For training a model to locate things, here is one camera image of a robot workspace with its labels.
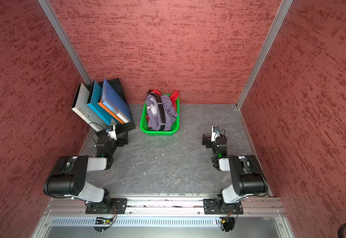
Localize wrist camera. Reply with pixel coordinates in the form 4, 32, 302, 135
211, 126, 221, 142
106, 125, 117, 140

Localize blue orange book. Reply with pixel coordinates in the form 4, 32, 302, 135
98, 78, 133, 124

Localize teal book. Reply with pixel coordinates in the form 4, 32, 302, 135
87, 81, 118, 125

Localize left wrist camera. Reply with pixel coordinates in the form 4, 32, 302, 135
106, 125, 117, 140

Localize green plastic basket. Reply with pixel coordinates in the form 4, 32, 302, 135
140, 98, 180, 136

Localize grey white book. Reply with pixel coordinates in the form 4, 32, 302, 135
71, 83, 106, 131

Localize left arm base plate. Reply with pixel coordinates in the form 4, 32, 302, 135
85, 198, 128, 215

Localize red garment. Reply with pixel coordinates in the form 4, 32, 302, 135
148, 89, 179, 111

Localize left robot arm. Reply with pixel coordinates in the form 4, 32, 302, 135
43, 132, 128, 215

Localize black file rack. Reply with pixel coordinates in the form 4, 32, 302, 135
85, 78, 137, 135

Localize purple trousers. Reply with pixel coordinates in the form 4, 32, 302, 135
145, 93, 179, 131

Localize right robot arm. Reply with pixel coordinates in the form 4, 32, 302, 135
202, 134, 268, 215

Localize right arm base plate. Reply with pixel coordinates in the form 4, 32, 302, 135
203, 198, 243, 215

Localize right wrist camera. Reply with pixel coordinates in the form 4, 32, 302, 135
211, 126, 221, 142

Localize aluminium rail frame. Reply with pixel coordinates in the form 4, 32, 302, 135
33, 194, 294, 238

